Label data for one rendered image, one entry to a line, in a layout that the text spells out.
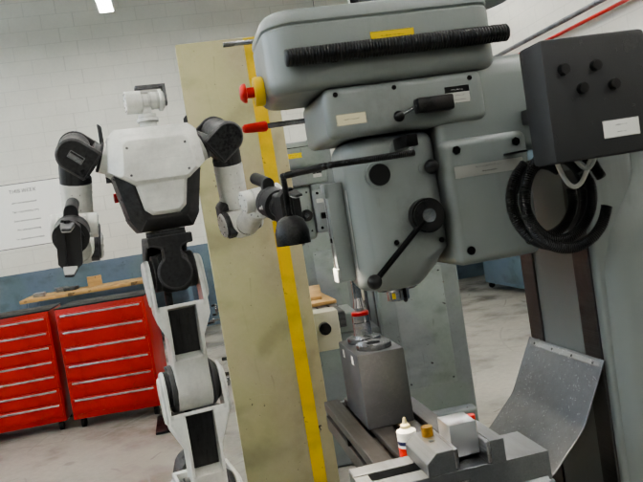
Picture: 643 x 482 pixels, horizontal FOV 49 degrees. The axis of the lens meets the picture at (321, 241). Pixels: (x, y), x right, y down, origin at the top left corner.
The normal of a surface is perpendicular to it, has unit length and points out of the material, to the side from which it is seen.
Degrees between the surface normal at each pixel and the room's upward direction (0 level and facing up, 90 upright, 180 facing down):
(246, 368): 90
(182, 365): 100
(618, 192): 90
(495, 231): 90
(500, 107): 90
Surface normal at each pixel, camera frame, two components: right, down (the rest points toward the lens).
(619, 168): 0.19, 0.02
